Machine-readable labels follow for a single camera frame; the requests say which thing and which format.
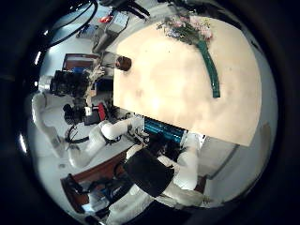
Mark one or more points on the pink flower bouquet green wrap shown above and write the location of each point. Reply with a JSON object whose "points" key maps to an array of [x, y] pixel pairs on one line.
{"points": [[204, 50]]}

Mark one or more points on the clear glass vase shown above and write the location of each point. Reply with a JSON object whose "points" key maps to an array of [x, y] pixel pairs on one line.
{"points": [[123, 63]]}

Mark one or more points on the brown wooden side table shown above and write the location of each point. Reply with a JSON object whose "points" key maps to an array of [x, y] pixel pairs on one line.
{"points": [[79, 61]]}

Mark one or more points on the black chair with red back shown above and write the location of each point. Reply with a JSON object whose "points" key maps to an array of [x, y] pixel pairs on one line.
{"points": [[95, 114]]}

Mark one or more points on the teal blue control panel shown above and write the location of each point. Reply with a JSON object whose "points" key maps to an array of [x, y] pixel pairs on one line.
{"points": [[162, 128]]}

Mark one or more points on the brown wooden desk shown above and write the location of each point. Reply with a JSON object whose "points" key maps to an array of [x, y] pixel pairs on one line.
{"points": [[100, 172]]}

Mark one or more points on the small red object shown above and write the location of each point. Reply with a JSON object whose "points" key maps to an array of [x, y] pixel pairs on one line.
{"points": [[105, 19]]}

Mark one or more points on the grey white equipment box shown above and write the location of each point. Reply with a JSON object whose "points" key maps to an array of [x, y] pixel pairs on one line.
{"points": [[117, 22]]}

